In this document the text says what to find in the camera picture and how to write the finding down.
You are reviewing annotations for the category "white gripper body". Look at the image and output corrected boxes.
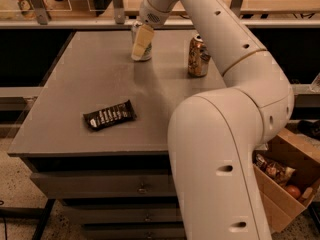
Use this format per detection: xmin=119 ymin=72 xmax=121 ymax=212
xmin=139 ymin=0 xmax=171 ymax=28

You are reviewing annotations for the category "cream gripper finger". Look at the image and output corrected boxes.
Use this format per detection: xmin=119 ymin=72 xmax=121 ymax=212
xmin=130 ymin=23 xmax=156 ymax=62

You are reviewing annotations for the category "white green 7up can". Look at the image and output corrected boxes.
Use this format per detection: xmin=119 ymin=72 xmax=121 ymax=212
xmin=130 ymin=19 xmax=153 ymax=63

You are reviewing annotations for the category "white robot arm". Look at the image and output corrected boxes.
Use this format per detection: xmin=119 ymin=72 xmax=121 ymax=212
xmin=139 ymin=0 xmax=294 ymax=240

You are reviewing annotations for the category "gold brown soda can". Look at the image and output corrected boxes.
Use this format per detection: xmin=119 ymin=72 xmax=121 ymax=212
xmin=188 ymin=34 xmax=211 ymax=77

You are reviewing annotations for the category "black rxbar chocolate bar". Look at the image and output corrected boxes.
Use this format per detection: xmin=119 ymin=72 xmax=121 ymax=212
xmin=83 ymin=100 xmax=136 ymax=131

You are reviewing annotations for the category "grey drawer cabinet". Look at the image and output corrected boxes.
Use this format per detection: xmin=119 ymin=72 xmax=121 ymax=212
xmin=9 ymin=30 xmax=225 ymax=240

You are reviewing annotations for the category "orange item behind glass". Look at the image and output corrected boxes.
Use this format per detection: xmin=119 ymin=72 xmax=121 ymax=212
xmin=17 ymin=0 xmax=35 ymax=19

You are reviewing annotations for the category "wooden shelf with metal posts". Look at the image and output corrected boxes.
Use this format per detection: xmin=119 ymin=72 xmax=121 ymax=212
xmin=0 ymin=0 xmax=320 ymax=28

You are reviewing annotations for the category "snack bag in box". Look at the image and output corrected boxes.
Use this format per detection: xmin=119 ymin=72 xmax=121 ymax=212
xmin=255 ymin=154 xmax=295 ymax=187

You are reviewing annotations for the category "red apple in box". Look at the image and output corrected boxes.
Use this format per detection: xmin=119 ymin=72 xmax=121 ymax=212
xmin=285 ymin=185 xmax=301 ymax=199

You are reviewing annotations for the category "cardboard box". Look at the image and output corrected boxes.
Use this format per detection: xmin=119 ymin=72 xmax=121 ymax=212
xmin=253 ymin=129 xmax=320 ymax=232

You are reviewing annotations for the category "top drawer handle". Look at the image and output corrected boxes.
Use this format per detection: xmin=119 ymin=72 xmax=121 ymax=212
xmin=137 ymin=183 xmax=148 ymax=194

